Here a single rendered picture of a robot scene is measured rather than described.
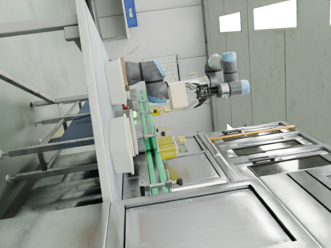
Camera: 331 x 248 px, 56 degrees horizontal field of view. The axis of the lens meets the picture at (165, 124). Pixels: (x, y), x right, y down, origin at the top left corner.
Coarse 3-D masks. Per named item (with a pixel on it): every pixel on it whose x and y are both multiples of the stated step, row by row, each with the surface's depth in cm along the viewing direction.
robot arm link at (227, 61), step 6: (216, 54) 197; (222, 54) 166; (228, 54) 163; (234, 54) 164; (210, 60) 196; (216, 60) 182; (222, 60) 167; (228, 60) 164; (234, 60) 164; (210, 66) 198; (216, 66) 185; (222, 66) 170; (228, 66) 165; (234, 66) 165; (228, 72) 166; (234, 72) 166
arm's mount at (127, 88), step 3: (120, 57) 183; (111, 60) 183; (114, 60) 186; (123, 60) 182; (123, 63) 182; (123, 66) 182; (123, 69) 182; (123, 72) 182; (123, 75) 182; (126, 78) 182; (126, 81) 182; (126, 84) 181; (126, 87) 186; (129, 87) 197; (126, 90) 196; (129, 90) 196
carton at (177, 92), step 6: (174, 84) 153; (180, 84) 154; (168, 90) 163; (174, 90) 153; (180, 90) 153; (168, 96) 168; (174, 96) 153; (180, 96) 153; (186, 96) 153; (174, 102) 153; (180, 102) 153; (186, 102) 153; (174, 108) 155; (180, 108) 159
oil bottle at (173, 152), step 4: (164, 148) 196; (168, 148) 195; (172, 148) 194; (176, 148) 193; (160, 152) 191; (164, 152) 191; (168, 152) 192; (172, 152) 192; (176, 152) 192; (164, 156) 192; (168, 156) 193; (172, 156) 193; (176, 156) 193
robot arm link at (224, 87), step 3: (219, 84) 159; (222, 84) 158; (225, 84) 158; (222, 87) 157; (225, 87) 157; (228, 87) 157; (222, 90) 157; (225, 90) 157; (228, 90) 157; (222, 93) 157; (225, 93) 157; (228, 93) 158; (222, 96) 159; (225, 96) 160; (228, 96) 160
